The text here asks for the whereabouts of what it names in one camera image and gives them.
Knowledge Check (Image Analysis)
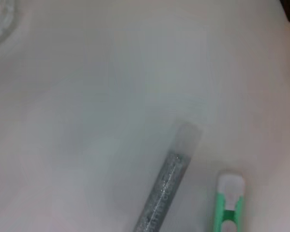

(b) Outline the grey glitter pen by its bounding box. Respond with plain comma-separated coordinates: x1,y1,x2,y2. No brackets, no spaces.
132,122,203,232

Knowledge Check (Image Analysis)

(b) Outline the green utility knife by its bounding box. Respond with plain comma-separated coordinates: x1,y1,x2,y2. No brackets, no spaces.
212,174,246,232

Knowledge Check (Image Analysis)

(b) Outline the clear green-label water bottle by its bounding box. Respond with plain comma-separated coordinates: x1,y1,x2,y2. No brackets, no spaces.
0,0,15,44

